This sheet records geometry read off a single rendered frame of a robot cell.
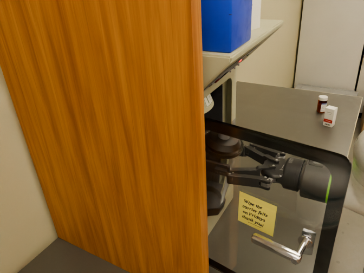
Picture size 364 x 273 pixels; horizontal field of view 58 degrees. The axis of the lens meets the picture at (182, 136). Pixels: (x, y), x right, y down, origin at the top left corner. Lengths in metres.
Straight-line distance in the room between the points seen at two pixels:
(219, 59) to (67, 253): 0.71
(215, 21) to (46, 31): 0.31
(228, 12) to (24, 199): 0.73
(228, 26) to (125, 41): 0.17
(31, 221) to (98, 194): 0.30
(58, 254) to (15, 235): 0.13
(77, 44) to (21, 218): 0.56
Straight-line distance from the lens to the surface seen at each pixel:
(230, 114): 0.97
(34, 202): 1.03
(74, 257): 1.02
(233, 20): 0.57
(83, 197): 0.86
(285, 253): 0.62
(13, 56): 0.79
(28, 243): 1.08
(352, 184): 0.75
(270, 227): 0.67
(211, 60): 0.57
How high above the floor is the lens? 1.66
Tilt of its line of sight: 29 degrees down
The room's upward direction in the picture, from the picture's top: 4 degrees counter-clockwise
